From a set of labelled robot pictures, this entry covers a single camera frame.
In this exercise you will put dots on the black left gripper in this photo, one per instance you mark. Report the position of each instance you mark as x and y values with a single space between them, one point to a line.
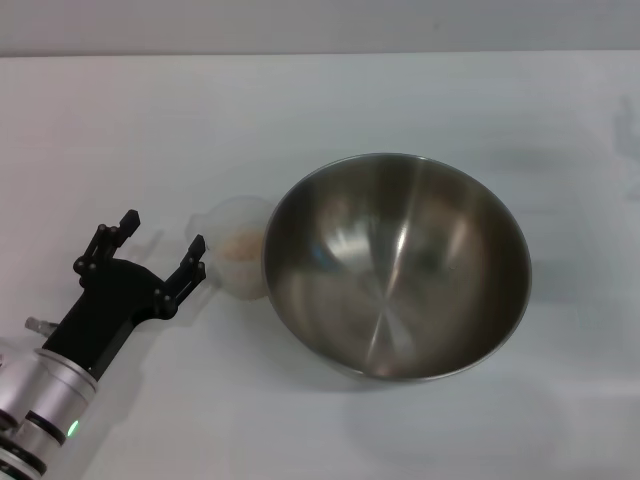
110 300

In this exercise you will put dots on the stainless steel mixing bowl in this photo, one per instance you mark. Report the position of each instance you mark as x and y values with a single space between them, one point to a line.
400 265

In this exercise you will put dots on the translucent plug on arm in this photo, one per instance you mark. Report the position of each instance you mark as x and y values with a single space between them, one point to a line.
39 325

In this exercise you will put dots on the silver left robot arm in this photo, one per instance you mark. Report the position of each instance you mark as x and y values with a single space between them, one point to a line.
45 390

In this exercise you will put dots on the rice grains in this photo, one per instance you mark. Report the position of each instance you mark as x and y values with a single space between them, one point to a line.
242 249

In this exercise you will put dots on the translucent plastic measuring cup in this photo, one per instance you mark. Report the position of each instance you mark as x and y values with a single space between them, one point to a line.
240 280

